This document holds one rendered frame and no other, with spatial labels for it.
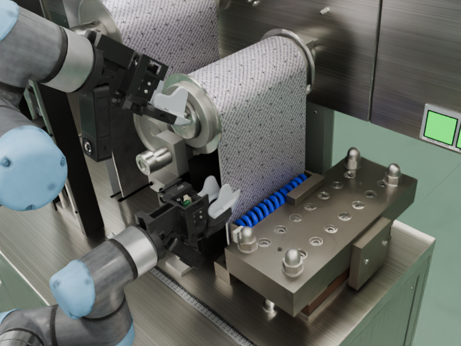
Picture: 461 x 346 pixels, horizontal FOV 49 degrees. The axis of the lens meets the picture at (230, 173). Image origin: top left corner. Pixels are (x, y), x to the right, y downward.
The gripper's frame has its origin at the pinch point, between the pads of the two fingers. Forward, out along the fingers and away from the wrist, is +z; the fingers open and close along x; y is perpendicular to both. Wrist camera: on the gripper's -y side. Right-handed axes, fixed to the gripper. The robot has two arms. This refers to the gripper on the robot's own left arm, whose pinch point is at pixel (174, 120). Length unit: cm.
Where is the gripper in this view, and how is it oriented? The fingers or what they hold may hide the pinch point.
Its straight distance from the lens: 82.5
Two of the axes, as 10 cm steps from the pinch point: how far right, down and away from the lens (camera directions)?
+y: 4.0, -9.1, -0.9
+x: -7.1, -3.7, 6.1
